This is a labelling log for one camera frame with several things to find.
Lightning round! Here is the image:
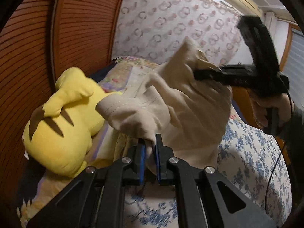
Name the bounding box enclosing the wooden louvered wardrobe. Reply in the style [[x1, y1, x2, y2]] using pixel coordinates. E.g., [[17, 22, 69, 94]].
[[0, 0, 129, 149]]

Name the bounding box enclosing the cream cloth garment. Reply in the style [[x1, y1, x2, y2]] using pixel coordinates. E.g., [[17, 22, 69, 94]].
[[95, 36, 234, 179]]

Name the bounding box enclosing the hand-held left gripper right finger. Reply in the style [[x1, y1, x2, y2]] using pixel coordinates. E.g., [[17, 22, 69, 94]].
[[154, 134, 277, 228]]

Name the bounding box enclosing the ring-patterned sheer curtain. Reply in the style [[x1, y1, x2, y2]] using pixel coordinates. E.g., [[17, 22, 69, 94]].
[[111, 0, 245, 65]]

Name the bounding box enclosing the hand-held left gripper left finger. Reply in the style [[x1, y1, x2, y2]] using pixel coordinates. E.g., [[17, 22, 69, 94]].
[[27, 138, 146, 228]]

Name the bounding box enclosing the person's right hand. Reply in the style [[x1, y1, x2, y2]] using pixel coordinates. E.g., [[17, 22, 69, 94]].
[[254, 92, 295, 130]]

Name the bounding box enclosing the black cable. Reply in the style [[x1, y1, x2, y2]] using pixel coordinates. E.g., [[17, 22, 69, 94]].
[[264, 93, 295, 215]]

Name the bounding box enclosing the blue floral bed cover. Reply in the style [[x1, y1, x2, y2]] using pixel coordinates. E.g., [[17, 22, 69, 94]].
[[123, 118, 293, 228]]

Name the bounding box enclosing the person's right forearm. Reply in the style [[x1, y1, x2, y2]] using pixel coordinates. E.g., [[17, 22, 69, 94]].
[[278, 102, 304, 149]]

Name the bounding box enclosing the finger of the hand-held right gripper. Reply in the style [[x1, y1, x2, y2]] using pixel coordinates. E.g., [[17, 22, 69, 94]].
[[193, 64, 256, 86], [237, 16, 280, 77]]

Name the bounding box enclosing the beige window drape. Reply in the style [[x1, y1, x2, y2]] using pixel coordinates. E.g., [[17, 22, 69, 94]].
[[264, 11, 276, 30]]

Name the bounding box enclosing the grey striped window blind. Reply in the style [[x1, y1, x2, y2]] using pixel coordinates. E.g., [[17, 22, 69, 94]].
[[283, 26, 304, 86]]

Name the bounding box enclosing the wooden sideboard cabinet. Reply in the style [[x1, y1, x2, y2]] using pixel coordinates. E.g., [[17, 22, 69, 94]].
[[231, 85, 262, 125]]

